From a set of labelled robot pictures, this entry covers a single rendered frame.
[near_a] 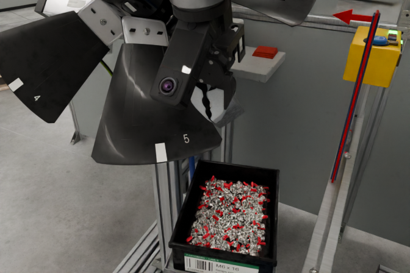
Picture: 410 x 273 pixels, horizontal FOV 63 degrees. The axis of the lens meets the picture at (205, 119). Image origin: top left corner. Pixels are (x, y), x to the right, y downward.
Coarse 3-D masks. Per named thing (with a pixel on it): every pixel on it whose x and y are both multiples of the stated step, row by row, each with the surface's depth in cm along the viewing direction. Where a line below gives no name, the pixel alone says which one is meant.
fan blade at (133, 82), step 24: (120, 48) 61; (144, 48) 63; (120, 72) 60; (144, 72) 61; (120, 96) 59; (144, 96) 59; (120, 120) 58; (144, 120) 58; (168, 120) 60; (192, 120) 61; (96, 144) 56; (120, 144) 57; (144, 144) 57; (168, 144) 58; (192, 144) 59; (216, 144) 60
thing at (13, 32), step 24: (24, 24) 69; (48, 24) 69; (72, 24) 68; (0, 48) 71; (24, 48) 70; (48, 48) 70; (72, 48) 70; (96, 48) 71; (0, 72) 73; (24, 72) 72; (48, 72) 72; (72, 72) 73; (24, 96) 74; (48, 96) 74; (72, 96) 75; (48, 120) 75
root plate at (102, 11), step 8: (96, 0) 67; (88, 8) 68; (96, 8) 68; (104, 8) 68; (80, 16) 68; (88, 16) 69; (96, 16) 69; (104, 16) 69; (112, 16) 69; (88, 24) 69; (96, 24) 70; (112, 24) 70; (120, 24) 70; (96, 32) 70; (104, 32) 71; (120, 32) 71; (104, 40) 71; (112, 40) 72
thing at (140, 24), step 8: (128, 16) 64; (128, 24) 64; (136, 24) 65; (144, 24) 66; (152, 24) 66; (160, 24) 67; (128, 32) 63; (136, 32) 64; (152, 32) 66; (128, 40) 62; (136, 40) 63; (144, 40) 64; (152, 40) 65; (160, 40) 66
